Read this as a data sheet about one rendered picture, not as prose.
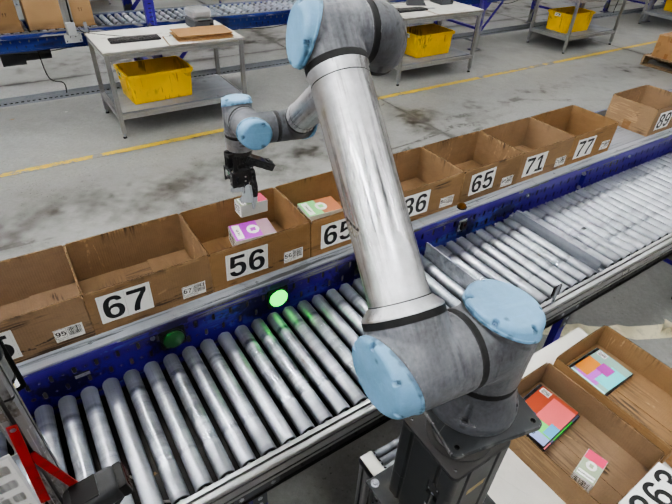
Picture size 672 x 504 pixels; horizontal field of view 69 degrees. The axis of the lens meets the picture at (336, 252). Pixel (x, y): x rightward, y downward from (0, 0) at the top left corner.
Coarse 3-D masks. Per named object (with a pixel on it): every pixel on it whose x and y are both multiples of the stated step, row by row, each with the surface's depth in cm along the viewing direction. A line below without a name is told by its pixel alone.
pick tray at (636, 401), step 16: (592, 336) 170; (608, 336) 172; (576, 352) 169; (608, 352) 174; (624, 352) 169; (640, 352) 164; (560, 368) 159; (640, 368) 166; (656, 368) 161; (624, 384) 163; (640, 384) 163; (656, 384) 163; (608, 400) 147; (624, 400) 157; (640, 400) 158; (656, 400) 158; (624, 416) 144; (640, 416) 153; (656, 416) 153; (640, 432) 142; (656, 432) 149
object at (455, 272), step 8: (432, 248) 211; (424, 256) 218; (432, 256) 213; (440, 256) 208; (440, 264) 210; (448, 264) 206; (456, 264) 202; (448, 272) 207; (456, 272) 203; (464, 272) 199; (456, 280) 204; (464, 280) 200; (472, 280) 196; (464, 288) 202
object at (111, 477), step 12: (108, 468) 99; (120, 468) 99; (84, 480) 97; (96, 480) 97; (108, 480) 97; (120, 480) 97; (72, 492) 95; (84, 492) 95; (96, 492) 95; (108, 492) 96; (120, 492) 97
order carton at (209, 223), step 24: (264, 192) 197; (192, 216) 184; (216, 216) 190; (264, 216) 203; (288, 216) 194; (216, 240) 194; (264, 240) 171; (288, 240) 178; (216, 264) 166; (288, 264) 185; (216, 288) 171
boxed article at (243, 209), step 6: (258, 198) 170; (264, 198) 170; (240, 204) 166; (246, 204) 166; (258, 204) 168; (264, 204) 170; (240, 210) 166; (246, 210) 167; (252, 210) 168; (258, 210) 170; (264, 210) 171; (240, 216) 168; (246, 216) 168
